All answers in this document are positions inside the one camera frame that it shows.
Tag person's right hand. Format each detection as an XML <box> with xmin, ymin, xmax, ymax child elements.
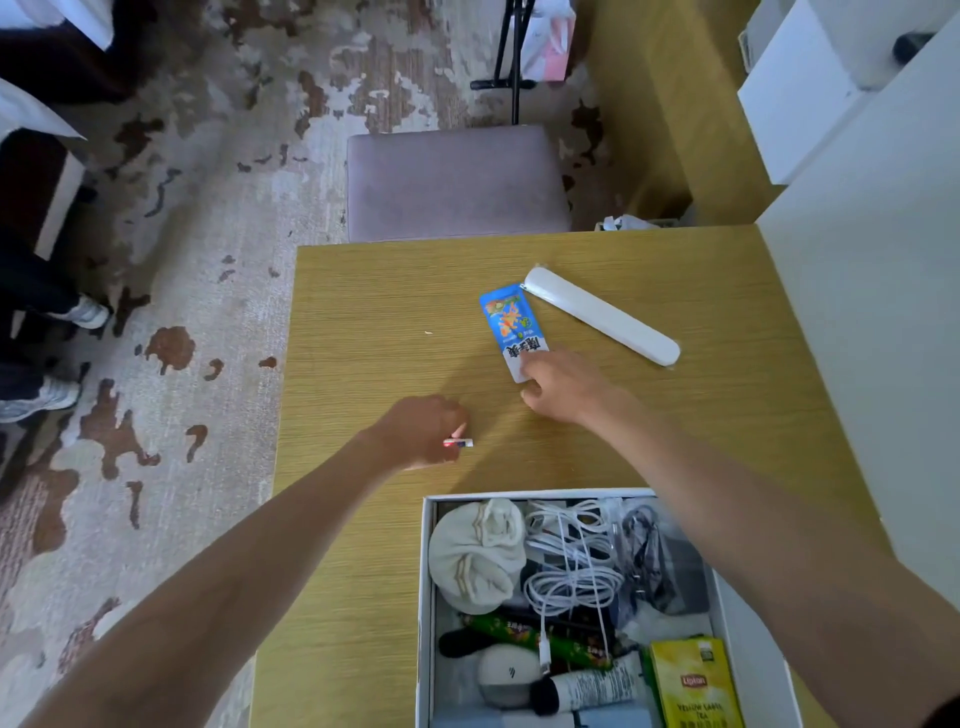
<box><xmin>519</xmin><ymin>348</ymin><xmax>624</xmax><ymax>429</ymax></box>

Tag person's left hand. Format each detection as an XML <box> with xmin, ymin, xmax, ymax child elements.
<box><xmin>365</xmin><ymin>395</ymin><xmax>471</xmax><ymax>472</ymax></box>

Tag blue snack sachet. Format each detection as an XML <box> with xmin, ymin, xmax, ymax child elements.
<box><xmin>479</xmin><ymin>283</ymin><xmax>550</xmax><ymax>384</ymax></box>

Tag person's left forearm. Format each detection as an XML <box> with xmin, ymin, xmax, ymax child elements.
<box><xmin>18</xmin><ymin>429</ymin><xmax>402</xmax><ymax>728</ymax></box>

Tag person's right forearm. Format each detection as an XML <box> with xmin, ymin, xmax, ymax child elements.
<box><xmin>592</xmin><ymin>386</ymin><xmax>960</xmax><ymax>728</ymax></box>

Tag long white case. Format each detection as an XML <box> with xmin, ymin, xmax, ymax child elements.
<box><xmin>521</xmin><ymin>264</ymin><xmax>682</xmax><ymax>369</ymax></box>

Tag cream rolled socks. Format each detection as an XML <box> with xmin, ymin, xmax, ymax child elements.
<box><xmin>428</xmin><ymin>498</ymin><xmax>528</xmax><ymax>617</ymax></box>

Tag green snack packet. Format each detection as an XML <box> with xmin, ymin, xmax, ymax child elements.
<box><xmin>460</xmin><ymin>612</ymin><xmax>613</xmax><ymax>671</ymax></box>

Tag mauve padded stool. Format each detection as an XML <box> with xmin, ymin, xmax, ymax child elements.
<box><xmin>345</xmin><ymin>124</ymin><xmax>574</xmax><ymax>244</ymax></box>

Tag white round pouch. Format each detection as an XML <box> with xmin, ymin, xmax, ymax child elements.
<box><xmin>475</xmin><ymin>644</ymin><xmax>543</xmax><ymax>711</ymax></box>

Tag white tube with black cap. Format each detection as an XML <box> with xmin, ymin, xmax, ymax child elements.
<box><xmin>528</xmin><ymin>653</ymin><xmax>647</xmax><ymax>718</ymax></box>

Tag wooden cabinet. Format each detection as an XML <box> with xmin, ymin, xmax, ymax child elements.
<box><xmin>585</xmin><ymin>0</ymin><xmax>785</xmax><ymax>227</ymax></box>

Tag white cardboard box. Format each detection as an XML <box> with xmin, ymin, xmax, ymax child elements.
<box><xmin>414</xmin><ymin>489</ymin><xmax>804</xmax><ymax>728</ymax></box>

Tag yellow tea box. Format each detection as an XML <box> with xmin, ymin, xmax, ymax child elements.
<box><xmin>648</xmin><ymin>636</ymin><xmax>746</xmax><ymax>728</ymax></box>

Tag black metal stand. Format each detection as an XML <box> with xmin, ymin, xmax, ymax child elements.
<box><xmin>470</xmin><ymin>0</ymin><xmax>538</xmax><ymax>126</ymax></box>

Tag pink and white bag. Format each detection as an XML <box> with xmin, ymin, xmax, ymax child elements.
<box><xmin>519</xmin><ymin>0</ymin><xmax>577</xmax><ymax>83</ymax></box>

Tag white cabinet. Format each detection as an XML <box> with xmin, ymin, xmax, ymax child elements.
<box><xmin>736</xmin><ymin>0</ymin><xmax>960</xmax><ymax>186</ymax></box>

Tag small black object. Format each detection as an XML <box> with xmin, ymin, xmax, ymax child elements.
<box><xmin>891</xmin><ymin>30</ymin><xmax>936</xmax><ymax>66</ymax></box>

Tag bed with white sheets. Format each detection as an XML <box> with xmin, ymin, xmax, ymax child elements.
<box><xmin>0</xmin><ymin>0</ymin><xmax>160</xmax><ymax>262</ymax></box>

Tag white coiled cable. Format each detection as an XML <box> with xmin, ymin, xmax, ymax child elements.
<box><xmin>522</xmin><ymin>500</ymin><xmax>626</xmax><ymax>674</ymax></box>

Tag black cable in clear bag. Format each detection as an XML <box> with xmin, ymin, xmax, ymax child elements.
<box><xmin>618</xmin><ymin>503</ymin><xmax>711</xmax><ymax>618</ymax></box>

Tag black handle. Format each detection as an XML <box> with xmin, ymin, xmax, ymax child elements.
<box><xmin>438</xmin><ymin>627</ymin><xmax>482</xmax><ymax>660</ymax></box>

